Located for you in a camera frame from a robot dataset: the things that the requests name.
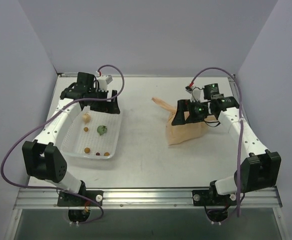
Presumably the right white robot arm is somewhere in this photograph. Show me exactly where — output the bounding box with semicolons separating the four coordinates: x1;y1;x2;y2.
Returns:
172;83;281;205

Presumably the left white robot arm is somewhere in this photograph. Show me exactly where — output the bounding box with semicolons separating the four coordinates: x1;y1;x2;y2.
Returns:
22;72;122;206

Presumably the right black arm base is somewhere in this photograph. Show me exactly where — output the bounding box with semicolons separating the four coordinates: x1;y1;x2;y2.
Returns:
192;189;236;207

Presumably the green fake leaf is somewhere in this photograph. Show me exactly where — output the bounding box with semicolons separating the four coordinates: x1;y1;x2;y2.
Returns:
97;125;108;136

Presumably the small tan nut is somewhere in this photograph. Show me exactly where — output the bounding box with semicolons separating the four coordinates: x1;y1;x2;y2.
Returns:
84;147;90;154

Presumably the aluminium front rail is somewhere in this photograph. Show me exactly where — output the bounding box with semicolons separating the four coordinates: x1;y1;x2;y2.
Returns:
14;187;282;210

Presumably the purple cable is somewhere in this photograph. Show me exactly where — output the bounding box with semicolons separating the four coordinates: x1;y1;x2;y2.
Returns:
189;66;245;217
0;64;125;223

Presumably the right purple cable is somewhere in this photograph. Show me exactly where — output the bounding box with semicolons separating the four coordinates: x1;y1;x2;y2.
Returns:
189;66;245;217

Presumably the orange plastic bag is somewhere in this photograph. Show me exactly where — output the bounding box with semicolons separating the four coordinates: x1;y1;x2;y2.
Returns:
152;97;208;146

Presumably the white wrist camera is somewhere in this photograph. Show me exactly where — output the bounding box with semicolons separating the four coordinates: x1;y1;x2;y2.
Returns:
96;74;113;92
185;85;203;103

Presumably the beige fake garlic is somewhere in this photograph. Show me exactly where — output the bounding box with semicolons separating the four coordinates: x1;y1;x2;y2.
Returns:
82;113;91;124

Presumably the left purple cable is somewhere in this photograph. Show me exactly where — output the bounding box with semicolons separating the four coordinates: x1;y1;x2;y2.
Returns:
0;64;125;223

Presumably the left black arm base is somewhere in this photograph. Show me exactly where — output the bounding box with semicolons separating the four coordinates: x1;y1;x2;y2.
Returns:
57;190;104;207

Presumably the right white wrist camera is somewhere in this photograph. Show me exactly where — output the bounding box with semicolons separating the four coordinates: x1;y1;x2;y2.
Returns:
185;85;203;103

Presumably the white plastic basket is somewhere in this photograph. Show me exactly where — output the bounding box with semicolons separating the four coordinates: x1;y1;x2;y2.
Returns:
60;107;123;160

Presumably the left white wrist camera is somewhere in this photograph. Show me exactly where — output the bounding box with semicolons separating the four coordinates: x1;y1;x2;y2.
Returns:
96;74;113;92

